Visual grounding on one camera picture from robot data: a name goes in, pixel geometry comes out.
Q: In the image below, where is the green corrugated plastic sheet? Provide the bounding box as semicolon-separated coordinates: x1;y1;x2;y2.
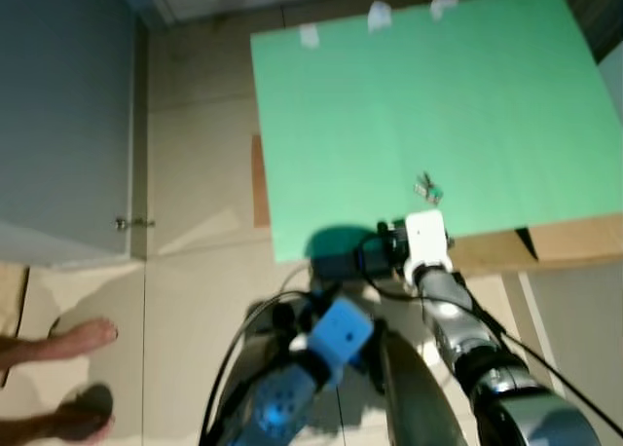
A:
250;0;623;264

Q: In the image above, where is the brown cardboard box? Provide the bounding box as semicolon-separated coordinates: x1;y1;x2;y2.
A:
251;132;623;278

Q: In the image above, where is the dark wood grain panel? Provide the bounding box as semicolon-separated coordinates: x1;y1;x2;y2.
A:
560;0;623;59

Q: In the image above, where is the grey door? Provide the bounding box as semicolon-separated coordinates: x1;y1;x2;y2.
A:
0;0;134;268

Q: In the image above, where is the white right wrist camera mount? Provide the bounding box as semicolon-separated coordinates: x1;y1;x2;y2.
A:
404;210;451;272

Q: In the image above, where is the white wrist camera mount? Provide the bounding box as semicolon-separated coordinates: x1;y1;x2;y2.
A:
404;210;451;272
310;298;376;374

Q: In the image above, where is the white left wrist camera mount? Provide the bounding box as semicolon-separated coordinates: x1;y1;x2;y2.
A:
310;298;376;374

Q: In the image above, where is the metal door handle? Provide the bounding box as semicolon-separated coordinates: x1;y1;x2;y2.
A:
115;215;155;233

